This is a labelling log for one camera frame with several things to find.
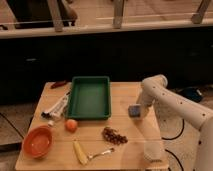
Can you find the dark red marker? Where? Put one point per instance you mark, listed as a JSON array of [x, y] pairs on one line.
[[58, 84]]

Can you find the blue sponge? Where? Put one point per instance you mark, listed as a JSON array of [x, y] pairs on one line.
[[134, 110]]

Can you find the bunch of dark grapes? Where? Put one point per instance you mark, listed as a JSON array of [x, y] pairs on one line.
[[112, 136]]

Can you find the green plastic tray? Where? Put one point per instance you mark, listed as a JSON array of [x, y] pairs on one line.
[[89, 98]]

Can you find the orange bowl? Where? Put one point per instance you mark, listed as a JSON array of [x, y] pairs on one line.
[[37, 143]]

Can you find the wooden table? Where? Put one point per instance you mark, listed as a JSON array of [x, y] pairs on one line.
[[128, 156]]

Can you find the white tube with black cap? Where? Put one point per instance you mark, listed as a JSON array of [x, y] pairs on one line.
[[57, 109]]

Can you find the white window frame rail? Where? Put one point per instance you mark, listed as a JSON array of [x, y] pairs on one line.
[[97, 16]]

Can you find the orange fruit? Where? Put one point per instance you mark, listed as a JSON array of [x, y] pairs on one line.
[[71, 125]]

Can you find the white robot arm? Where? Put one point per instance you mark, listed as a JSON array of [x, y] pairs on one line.
[[200, 117]]

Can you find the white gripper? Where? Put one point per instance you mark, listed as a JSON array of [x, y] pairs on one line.
[[146, 101]]

